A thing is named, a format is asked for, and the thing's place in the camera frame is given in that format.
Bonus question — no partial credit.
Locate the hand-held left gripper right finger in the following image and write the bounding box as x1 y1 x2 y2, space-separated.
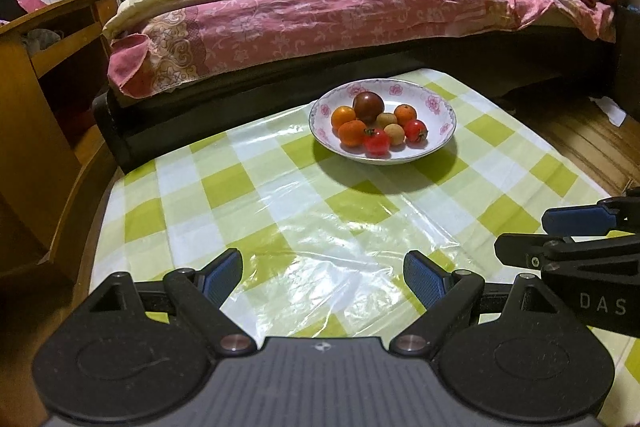
389 249 563 356

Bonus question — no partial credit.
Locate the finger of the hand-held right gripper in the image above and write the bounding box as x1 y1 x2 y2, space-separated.
494 232 640 279
541 187 640 234

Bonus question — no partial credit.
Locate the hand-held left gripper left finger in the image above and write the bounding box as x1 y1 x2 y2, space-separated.
89 248 253 356

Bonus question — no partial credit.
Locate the white plate with pink flowers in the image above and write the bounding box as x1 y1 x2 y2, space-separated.
308 78 458 166

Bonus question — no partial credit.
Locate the large orange mandarin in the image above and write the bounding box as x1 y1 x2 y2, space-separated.
338 120 368 148

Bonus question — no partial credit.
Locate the small orange mandarin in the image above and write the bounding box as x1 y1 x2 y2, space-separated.
331 105 357 128
393 104 418 126

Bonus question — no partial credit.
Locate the green checked tablecloth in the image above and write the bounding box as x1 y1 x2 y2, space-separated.
89 67 640 390

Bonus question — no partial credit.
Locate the white paper scrap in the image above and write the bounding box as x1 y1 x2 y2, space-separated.
589 96 626 126

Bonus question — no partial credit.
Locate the dark red tomato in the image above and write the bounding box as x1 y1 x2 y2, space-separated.
352 91 386 122

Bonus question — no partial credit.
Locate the wooden shelf cabinet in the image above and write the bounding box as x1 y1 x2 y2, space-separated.
0 0 119 284

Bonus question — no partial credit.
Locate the pink floral blanket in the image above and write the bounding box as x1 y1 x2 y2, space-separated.
102 0 617 100

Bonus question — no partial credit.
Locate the grey cloth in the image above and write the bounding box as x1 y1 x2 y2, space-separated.
22 29 67 56

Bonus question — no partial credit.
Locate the dark bed frame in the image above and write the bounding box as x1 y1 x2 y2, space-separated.
92 19 626 174

